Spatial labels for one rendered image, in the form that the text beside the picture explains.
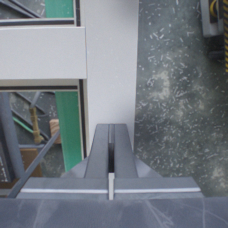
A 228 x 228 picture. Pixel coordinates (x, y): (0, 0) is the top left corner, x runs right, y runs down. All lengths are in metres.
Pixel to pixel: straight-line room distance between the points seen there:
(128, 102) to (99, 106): 0.03
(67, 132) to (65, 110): 0.03
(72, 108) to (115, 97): 0.09
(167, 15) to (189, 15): 0.13
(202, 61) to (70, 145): 1.08
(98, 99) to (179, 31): 1.05
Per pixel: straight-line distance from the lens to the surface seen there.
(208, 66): 1.25
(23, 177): 0.77
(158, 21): 1.14
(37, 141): 1.01
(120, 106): 0.15
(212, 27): 1.11
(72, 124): 0.24
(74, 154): 0.26
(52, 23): 0.22
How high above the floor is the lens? 1.08
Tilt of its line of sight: 73 degrees down
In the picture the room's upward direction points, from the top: 178 degrees clockwise
